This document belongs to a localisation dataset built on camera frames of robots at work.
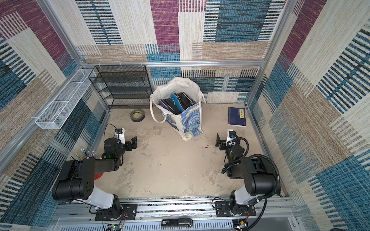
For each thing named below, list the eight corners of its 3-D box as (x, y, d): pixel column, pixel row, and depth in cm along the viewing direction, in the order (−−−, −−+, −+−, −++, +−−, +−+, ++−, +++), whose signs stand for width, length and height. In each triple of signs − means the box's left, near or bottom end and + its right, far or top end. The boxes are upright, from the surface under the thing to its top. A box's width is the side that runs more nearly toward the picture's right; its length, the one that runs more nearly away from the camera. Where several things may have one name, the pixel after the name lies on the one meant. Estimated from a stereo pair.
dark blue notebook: (228, 125, 111) (228, 123, 109) (228, 108, 122) (228, 106, 120) (246, 127, 109) (246, 125, 107) (244, 109, 120) (245, 108, 119)
